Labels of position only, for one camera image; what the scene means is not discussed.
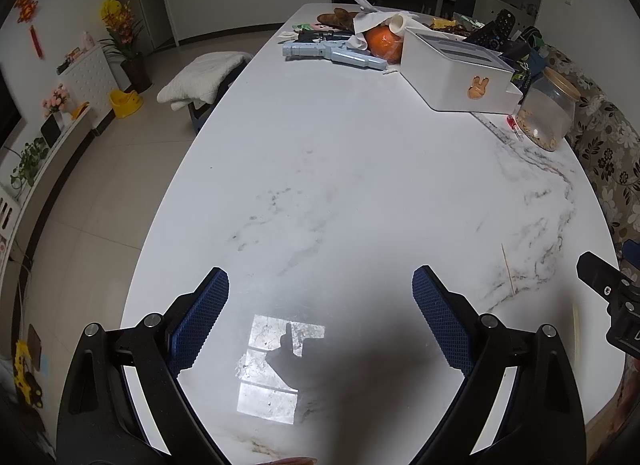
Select green trailing plant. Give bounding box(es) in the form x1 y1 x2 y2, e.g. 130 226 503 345
10 137 52 192

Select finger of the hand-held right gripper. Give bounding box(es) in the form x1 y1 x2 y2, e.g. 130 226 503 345
576 251 632 302
622 240 640 276

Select white cushioned bench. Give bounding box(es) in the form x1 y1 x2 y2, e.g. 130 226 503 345
157 51 254 133

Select black television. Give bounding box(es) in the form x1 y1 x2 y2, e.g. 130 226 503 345
0 67 24 147

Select yellow flowers in pot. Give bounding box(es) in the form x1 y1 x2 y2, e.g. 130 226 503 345
99 0 153 92

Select thin wooden skewer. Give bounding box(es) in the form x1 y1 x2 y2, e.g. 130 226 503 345
501 243 517 299

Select brown dried item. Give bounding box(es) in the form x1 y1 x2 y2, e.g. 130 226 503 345
316 7 359 29

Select clear glass jar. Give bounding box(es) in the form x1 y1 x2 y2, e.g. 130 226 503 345
516 67 582 152

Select white cabinet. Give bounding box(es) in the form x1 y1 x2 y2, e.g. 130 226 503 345
56 44 122 137

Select clear ruler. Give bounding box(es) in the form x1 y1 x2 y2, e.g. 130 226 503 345
469 112 517 147

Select yellow potty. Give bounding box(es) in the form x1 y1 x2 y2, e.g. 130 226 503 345
108 88 145 120

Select red knot wall ornament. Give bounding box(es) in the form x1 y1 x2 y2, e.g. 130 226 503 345
14 0 47 61

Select floral sofa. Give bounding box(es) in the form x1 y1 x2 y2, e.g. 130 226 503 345
529 29 640 268

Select yellow toy excavator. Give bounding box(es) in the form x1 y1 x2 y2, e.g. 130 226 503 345
12 339 44 407

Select orange fruit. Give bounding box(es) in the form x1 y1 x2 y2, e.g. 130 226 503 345
363 25 405 65

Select green black bag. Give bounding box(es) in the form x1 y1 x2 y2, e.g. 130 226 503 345
509 27 547 97

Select pink flowers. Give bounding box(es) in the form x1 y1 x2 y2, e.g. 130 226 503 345
42 84 72 117

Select white low console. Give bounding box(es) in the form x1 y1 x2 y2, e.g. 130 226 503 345
0 109 99 267

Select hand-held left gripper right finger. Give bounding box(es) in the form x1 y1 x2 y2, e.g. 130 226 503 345
411 265 587 465

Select white crumpled paper bag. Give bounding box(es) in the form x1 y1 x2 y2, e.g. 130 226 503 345
347 0 427 52

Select light blue toy gun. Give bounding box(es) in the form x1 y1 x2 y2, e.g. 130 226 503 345
283 40 389 72

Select white box with rabbit sticker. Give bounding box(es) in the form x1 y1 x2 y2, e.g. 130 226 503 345
399 26 522 113

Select black plastic toy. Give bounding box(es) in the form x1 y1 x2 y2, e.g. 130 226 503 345
294 27 352 44

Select black remote control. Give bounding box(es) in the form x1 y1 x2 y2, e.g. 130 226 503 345
464 8 517 54

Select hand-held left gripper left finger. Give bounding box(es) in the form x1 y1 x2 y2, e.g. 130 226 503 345
56 266 231 465

